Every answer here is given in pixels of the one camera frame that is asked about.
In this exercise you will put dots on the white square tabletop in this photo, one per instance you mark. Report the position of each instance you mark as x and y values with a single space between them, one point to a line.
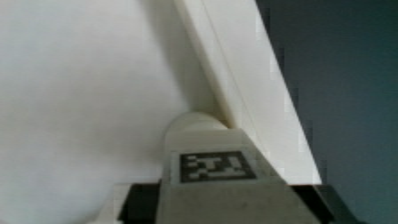
113 64

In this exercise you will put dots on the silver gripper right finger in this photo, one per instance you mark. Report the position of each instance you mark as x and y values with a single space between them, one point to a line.
326 204

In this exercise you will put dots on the white table leg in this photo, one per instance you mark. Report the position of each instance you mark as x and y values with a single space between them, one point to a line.
221 187

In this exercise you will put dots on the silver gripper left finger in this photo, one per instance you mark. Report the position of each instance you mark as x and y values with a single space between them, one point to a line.
141 204

